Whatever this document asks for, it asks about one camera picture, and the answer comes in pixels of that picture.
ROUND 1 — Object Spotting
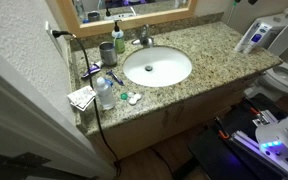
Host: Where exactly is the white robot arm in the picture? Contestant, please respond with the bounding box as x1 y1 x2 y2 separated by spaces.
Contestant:
255 117 288 173

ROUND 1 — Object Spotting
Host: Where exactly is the chrome sink drain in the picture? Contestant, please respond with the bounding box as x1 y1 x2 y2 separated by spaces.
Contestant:
145 65 153 72

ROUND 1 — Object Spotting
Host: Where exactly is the white oval sink basin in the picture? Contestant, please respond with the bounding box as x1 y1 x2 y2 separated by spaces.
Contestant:
123 47 192 87

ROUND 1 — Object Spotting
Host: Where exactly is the chrome sink faucet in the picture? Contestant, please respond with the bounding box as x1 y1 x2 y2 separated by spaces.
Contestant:
132 24 154 47

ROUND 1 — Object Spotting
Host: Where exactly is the green hand soap bottle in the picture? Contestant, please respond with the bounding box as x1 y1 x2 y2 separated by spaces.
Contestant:
111 20 125 53

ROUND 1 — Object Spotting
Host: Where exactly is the white and green lens case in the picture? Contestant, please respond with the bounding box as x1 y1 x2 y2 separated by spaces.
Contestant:
120 92 142 105

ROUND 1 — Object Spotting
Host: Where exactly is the blue razor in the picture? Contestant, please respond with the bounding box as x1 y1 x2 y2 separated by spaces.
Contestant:
106 70 124 86

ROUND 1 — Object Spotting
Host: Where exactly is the clear plastic water bottle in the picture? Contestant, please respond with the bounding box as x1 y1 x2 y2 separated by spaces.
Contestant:
96 77 116 110

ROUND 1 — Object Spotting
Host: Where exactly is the grey metal tumbler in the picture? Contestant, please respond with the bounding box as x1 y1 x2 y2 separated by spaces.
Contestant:
99 42 117 66

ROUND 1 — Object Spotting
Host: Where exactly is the wooden vanity cabinet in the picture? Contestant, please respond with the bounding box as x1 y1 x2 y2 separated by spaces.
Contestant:
87 72 268 164

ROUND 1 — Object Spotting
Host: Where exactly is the white paper packet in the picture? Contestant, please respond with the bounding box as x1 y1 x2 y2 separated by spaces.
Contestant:
67 86 96 111

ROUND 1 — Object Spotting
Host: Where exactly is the wood framed mirror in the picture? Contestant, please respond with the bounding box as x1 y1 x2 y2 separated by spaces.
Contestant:
47 0 198 37

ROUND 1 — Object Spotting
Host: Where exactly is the white lotion tube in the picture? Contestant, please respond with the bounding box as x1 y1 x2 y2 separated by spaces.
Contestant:
234 21 272 54

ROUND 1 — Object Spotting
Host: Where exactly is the white door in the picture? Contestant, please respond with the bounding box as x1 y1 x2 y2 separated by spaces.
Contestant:
0 41 116 180

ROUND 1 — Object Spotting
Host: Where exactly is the white toilet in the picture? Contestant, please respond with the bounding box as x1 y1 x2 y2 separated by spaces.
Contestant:
244 14 288 101

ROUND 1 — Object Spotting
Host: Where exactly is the black power cable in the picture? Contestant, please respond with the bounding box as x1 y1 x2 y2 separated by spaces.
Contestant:
51 29 122 178

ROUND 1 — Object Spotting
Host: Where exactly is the white wall outlet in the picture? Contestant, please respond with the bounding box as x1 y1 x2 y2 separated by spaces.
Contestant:
45 21 63 58

